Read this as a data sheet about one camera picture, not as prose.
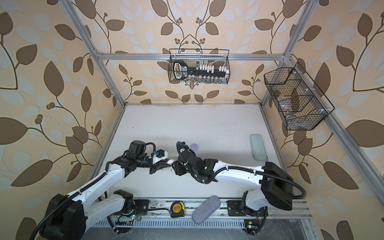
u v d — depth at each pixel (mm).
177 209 719
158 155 667
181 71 840
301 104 735
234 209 735
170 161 755
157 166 699
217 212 735
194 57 909
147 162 695
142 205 757
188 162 564
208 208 715
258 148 934
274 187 413
